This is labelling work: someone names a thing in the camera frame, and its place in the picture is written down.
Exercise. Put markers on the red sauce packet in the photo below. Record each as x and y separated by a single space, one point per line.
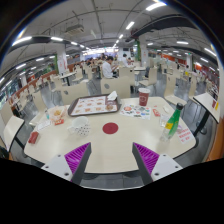
156 112

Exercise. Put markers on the person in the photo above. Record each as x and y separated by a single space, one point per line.
124 60
107 69

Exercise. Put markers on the red and white table notice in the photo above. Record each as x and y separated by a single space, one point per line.
185 134

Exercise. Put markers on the ceiling air conditioner unit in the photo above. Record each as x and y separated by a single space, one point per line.
74 30

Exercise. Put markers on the flat round red coaster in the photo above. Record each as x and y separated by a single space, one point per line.
110 128

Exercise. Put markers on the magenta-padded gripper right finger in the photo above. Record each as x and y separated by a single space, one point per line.
163 165

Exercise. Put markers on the white crumpled napkin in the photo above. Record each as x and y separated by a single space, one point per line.
112 96

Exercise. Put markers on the green plastic drink bottle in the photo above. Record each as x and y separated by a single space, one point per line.
172 123

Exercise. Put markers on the small red food packet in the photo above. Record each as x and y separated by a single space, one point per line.
59 122

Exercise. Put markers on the beige canteen chairs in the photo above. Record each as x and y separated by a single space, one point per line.
115 86

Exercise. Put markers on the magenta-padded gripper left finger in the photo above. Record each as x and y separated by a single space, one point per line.
60 165

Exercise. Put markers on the colourful printed paper leaflet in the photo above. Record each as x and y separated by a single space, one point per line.
135 111

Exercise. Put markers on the white paper receipt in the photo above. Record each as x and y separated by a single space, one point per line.
43 125

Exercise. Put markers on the brown food tray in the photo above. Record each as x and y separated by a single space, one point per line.
90 106

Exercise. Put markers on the ceiling strip lights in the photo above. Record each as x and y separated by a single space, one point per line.
130 25

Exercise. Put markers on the red paper cup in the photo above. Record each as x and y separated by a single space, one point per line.
144 97

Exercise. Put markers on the beige dining table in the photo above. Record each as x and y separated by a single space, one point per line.
206 101
11 128

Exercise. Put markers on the clear plastic packet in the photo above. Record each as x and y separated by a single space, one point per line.
164 120

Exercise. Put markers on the clear plastic food bag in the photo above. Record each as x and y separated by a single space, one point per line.
57 114

